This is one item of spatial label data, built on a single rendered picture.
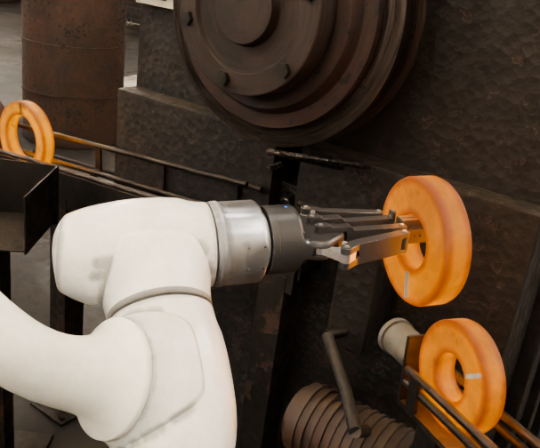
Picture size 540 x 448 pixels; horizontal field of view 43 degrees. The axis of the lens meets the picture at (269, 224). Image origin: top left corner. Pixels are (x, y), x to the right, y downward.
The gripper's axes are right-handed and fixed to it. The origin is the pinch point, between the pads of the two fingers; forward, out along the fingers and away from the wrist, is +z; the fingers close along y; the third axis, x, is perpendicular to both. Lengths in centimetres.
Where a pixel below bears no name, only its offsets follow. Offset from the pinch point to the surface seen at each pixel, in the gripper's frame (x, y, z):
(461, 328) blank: -14.8, -0.2, 8.3
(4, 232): -29, -74, -49
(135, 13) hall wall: -80, -948, 110
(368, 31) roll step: 18.2, -32.0, 6.2
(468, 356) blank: -17.4, 2.6, 8.0
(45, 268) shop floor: -89, -178, -40
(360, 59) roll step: 14.0, -32.5, 5.7
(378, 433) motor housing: -39.4, -10.4, 5.1
